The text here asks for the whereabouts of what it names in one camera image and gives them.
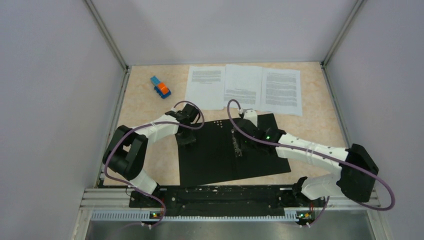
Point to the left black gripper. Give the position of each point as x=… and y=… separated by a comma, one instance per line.
x=190, y=139

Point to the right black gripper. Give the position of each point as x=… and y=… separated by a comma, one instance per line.
x=243, y=145

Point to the teal folder black inside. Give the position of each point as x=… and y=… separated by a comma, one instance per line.
x=215, y=157

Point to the printed paper sheet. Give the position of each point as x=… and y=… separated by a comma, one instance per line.
x=244, y=84
x=281, y=91
x=205, y=87

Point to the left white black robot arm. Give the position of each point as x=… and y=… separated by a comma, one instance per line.
x=126, y=151

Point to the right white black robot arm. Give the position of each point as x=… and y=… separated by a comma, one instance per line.
x=351, y=170

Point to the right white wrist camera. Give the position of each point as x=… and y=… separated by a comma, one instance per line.
x=249, y=114

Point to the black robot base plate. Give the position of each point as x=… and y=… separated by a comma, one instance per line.
x=224, y=200

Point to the left aluminium frame post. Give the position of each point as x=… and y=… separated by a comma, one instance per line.
x=98, y=20

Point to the aluminium frame post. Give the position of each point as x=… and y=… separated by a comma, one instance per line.
x=98, y=20
x=356, y=9

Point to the white slotted cable duct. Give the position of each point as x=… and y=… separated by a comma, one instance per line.
x=147, y=216

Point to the right aluminium frame post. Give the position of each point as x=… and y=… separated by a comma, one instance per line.
x=356, y=9

